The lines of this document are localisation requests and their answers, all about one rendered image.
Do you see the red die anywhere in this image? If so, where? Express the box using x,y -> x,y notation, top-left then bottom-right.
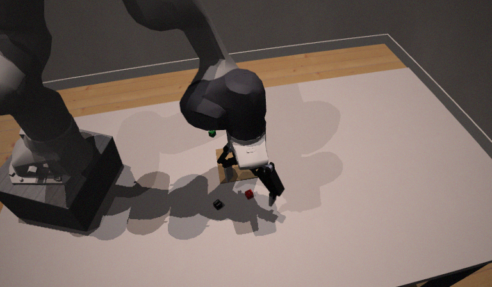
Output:
245,189 -> 254,200

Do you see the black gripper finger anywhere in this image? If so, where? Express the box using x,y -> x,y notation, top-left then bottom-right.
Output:
217,143 -> 237,182
250,162 -> 284,207

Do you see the tan flat mat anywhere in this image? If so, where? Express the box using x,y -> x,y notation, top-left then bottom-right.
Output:
216,149 -> 258,184

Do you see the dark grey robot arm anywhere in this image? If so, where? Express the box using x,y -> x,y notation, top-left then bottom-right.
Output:
0,0 -> 268,185

